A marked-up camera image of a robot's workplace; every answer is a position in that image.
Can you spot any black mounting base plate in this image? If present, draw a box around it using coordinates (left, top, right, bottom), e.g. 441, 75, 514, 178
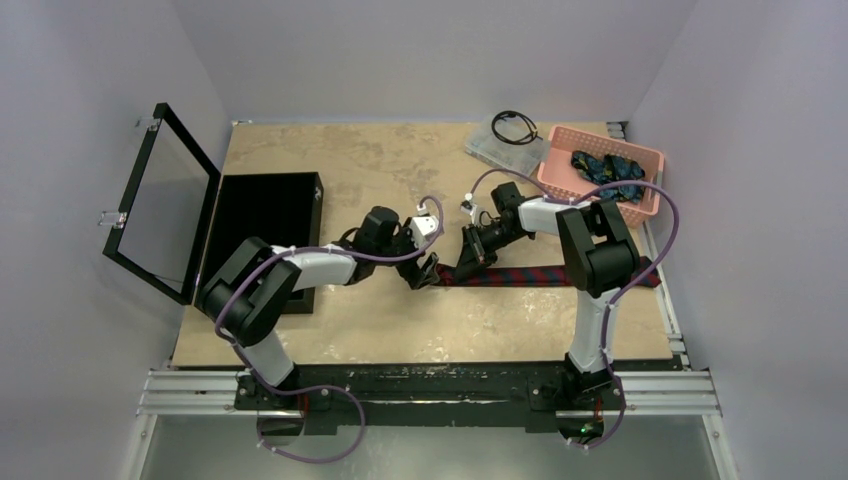
234, 360, 623, 441

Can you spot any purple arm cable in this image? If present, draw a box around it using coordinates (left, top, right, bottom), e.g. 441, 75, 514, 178
213, 193, 446, 465
463, 168, 682, 452

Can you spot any black tie display box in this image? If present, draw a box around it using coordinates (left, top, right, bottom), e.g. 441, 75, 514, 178
198, 172, 324, 286

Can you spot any aluminium frame rail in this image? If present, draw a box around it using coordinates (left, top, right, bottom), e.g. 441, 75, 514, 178
137, 361, 737, 479

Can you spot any black coiled cable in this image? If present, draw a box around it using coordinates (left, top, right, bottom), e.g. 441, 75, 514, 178
491, 110, 545, 146

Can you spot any black framed glass box lid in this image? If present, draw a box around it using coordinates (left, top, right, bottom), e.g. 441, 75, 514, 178
99, 102, 221, 305

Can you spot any red navy striped tie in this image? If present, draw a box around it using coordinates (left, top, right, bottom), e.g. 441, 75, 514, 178
433, 259, 664, 290

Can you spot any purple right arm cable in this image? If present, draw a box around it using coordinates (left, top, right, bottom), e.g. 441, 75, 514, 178
463, 168, 682, 452

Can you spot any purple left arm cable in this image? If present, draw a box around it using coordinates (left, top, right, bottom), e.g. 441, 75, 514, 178
213, 193, 446, 465

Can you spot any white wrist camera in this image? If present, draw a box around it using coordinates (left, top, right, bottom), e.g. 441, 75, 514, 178
460, 192, 479, 222
407, 203, 442, 250

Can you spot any blue patterned tie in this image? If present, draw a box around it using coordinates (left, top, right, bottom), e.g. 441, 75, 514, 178
570, 150, 646, 204

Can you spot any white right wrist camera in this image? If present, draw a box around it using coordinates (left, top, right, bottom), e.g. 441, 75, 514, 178
460, 192, 479, 222

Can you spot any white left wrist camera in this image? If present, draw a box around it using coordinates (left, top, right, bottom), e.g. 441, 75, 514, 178
407, 203, 442, 250

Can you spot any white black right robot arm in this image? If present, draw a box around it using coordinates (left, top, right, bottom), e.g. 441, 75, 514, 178
452, 182, 640, 407

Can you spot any pink plastic basket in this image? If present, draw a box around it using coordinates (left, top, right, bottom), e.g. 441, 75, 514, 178
537, 125, 664, 227

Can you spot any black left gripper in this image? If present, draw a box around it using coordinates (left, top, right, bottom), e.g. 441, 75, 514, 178
374, 218, 438, 288

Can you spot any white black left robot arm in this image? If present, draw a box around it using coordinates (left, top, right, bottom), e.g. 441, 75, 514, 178
196, 205, 443, 409

